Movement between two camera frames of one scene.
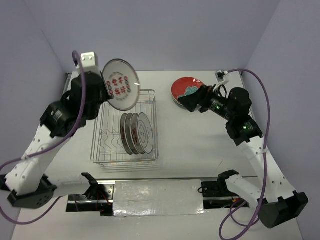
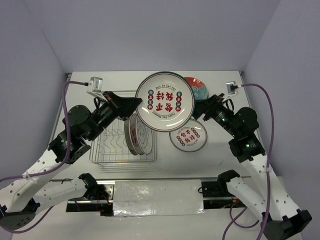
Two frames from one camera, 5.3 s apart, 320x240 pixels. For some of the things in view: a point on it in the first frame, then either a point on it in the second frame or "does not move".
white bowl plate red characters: x=123 y=83 to x=191 y=137
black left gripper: x=106 y=95 to x=123 y=107
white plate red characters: x=123 y=134 to x=168 y=101
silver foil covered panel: x=160 y=197 does not move
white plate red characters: x=134 y=134 does not move
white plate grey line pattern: x=145 y=132 does not move
